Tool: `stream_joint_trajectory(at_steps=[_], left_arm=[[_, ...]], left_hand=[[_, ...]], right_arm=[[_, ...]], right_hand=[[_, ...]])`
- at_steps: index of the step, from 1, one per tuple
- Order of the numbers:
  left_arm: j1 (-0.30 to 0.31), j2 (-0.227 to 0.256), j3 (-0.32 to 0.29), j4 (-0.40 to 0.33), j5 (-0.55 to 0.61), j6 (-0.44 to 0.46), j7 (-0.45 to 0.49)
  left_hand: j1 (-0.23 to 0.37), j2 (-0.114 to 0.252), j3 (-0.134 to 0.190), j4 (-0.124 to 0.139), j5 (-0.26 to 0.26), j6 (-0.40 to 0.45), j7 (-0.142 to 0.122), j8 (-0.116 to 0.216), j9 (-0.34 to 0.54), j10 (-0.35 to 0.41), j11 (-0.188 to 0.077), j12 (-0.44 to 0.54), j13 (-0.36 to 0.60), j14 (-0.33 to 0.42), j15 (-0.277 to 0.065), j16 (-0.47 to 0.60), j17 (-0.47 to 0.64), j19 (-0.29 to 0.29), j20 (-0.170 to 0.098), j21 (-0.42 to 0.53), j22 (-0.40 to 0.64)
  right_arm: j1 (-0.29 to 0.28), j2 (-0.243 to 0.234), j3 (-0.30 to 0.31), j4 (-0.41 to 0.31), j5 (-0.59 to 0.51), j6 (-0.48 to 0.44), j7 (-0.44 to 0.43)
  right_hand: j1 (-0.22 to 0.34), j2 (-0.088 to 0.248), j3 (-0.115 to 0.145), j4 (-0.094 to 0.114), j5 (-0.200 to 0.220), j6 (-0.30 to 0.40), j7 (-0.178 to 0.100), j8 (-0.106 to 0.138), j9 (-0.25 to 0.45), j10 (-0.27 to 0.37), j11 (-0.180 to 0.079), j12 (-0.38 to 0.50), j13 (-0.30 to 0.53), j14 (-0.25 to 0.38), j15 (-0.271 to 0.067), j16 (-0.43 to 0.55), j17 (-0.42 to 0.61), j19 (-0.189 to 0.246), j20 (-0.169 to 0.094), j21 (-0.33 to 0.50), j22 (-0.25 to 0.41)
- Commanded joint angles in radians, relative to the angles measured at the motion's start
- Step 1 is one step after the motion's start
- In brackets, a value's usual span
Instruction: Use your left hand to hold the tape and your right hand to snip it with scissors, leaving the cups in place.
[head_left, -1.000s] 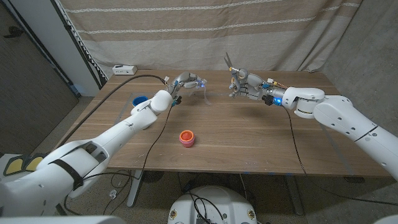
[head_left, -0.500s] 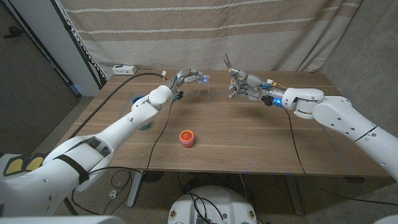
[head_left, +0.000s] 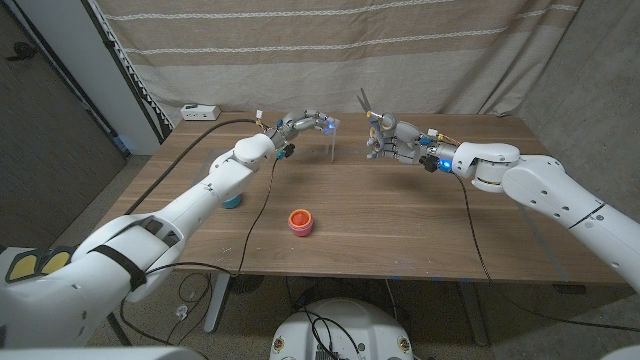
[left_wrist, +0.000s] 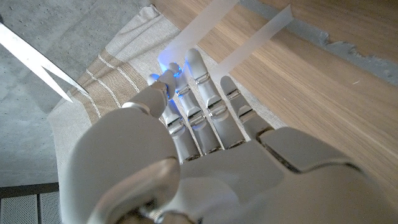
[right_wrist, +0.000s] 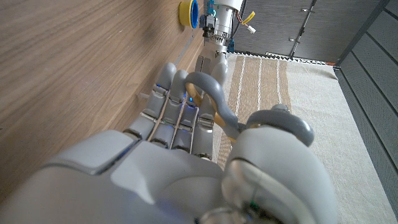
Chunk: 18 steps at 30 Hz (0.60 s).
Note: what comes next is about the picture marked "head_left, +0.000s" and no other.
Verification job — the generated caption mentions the grey table leg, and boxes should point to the grey table leg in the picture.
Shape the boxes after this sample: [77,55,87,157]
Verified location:
[457,280,489,347]

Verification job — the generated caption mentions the white table leg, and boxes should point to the white table leg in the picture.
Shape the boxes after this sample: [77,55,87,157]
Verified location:
[203,273,232,334]

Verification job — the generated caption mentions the clear tape strip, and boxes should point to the clear tape strip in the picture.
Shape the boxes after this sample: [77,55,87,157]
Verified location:
[327,118,342,164]

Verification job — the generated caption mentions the black floor cable loop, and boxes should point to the black floor cable loop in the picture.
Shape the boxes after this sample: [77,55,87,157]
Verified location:
[164,272,216,347]

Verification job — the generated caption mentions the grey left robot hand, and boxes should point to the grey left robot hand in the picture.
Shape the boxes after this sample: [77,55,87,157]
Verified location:
[272,109,342,151]

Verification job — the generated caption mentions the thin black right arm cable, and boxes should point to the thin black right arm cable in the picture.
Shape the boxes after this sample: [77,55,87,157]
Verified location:
[452,172,640,334]

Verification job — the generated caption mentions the black door handle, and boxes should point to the black door handle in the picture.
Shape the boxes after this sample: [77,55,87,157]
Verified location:
[5,42,39,62]

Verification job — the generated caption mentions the black curtain stand pole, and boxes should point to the black curtain stand pole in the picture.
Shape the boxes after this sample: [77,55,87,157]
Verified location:
[82,0,174,146]

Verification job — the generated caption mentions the beige striped curtain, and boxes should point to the beige striped curtain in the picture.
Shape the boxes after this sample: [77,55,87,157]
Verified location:
[93,0,585,118]

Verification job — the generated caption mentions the pink plastic cup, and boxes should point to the pink plastic cup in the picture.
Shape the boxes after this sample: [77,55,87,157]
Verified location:
[287,219,315,238]

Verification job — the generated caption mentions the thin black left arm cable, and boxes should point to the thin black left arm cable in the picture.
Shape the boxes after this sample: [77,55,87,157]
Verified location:
[119,157,280,360]

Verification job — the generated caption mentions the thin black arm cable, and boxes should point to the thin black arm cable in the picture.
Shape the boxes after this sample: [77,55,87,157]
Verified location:
[119,157,280,360]
[452,172,640,334]

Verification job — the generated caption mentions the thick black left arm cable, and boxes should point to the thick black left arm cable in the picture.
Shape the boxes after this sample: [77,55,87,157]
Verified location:
[105,118,269,347]

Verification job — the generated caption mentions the orange plastic cup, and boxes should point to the orange plastic cup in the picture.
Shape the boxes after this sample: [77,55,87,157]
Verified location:
[289,208,314,229]

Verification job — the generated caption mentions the white power strip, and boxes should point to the white power strip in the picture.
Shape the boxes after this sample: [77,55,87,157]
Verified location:
[180,103,222,122]

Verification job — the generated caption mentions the black cables on robot base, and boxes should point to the black cables on robot base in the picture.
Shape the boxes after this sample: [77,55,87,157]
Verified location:
[297,309,362,360]

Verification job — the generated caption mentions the dark textured door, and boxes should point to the dark textured door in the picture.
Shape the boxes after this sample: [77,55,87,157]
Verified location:
[0,0,129,249]

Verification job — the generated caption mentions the black round floor object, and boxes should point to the black round floor object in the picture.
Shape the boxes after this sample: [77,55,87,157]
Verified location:
[229,273,265,295]

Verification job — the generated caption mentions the white robot torso edge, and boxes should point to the white robot torso edge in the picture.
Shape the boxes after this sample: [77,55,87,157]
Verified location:
[0,345,204,360]

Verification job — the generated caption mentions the white domed robot base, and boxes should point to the white domed robot base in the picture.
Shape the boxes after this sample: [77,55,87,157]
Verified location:
[269,298,415,360]

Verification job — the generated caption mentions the yellow black padded object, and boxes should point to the yellow black padded object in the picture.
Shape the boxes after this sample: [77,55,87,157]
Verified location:
[4,249,42,284]
[39,244,79,279]

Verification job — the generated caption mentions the grey scissors with yellow handles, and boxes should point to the grey scissors with yellow handles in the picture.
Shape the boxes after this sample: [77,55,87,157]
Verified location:
[355,88,399,159]

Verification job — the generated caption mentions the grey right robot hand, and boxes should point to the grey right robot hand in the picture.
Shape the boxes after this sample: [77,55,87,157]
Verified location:
[365,112,442,166]

